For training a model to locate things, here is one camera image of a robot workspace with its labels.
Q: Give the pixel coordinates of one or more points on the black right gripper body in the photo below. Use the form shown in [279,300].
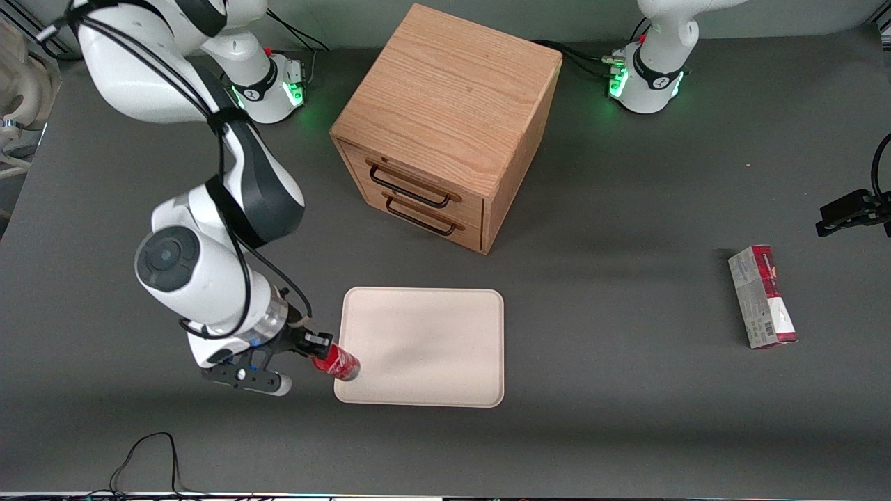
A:
[295,340]

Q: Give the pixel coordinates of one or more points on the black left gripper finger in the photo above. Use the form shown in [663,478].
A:
[841,212]

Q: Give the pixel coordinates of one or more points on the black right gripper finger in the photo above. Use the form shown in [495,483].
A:
[322,340]
[317,357]

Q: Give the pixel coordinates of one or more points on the red coke bottle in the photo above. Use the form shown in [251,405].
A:
[341,363]

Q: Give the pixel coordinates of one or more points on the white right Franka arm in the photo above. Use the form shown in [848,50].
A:
[202,271]

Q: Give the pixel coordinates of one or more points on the beige plastic tray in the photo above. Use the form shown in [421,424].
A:
[431,346]

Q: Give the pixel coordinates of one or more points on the red grey carton box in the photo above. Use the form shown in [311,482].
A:
[763,298]

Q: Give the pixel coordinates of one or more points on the wooden drawer cabinet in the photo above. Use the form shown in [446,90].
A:
[445,104]

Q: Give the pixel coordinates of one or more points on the beige round stand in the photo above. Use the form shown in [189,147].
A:
[21,90]

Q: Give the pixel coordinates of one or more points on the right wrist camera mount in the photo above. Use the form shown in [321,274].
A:
[247,374]

